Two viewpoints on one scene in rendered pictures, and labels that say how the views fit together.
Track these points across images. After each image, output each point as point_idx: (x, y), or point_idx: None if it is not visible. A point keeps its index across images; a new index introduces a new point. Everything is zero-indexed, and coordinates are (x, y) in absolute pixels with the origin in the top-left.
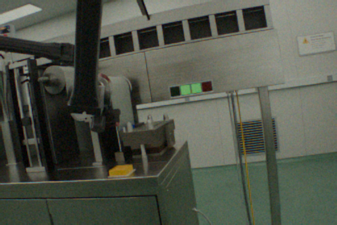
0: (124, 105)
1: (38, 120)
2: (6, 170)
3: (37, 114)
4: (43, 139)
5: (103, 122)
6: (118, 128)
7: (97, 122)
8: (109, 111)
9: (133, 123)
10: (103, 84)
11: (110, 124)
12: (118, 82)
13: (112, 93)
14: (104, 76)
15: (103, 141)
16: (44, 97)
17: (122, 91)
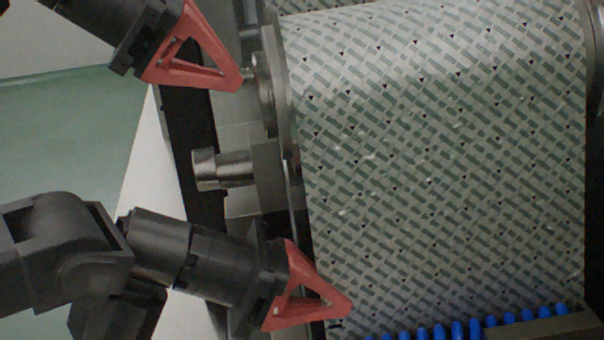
0: (459, 200)
1: (167, 127)
2: (244, 189)
3: (162, 107)
4: (187, 196)
5: (110, 330)
6: (338, 327)
7: (75, 328)
8: (188, 277)
9: (574, 288)
10: (265, 90)
11: (250, 314)
12: (422, 65)
13: (317, 148)
14: (276, 44)
15: (312, 328)
16: (261, 9)
17: (457, 120)
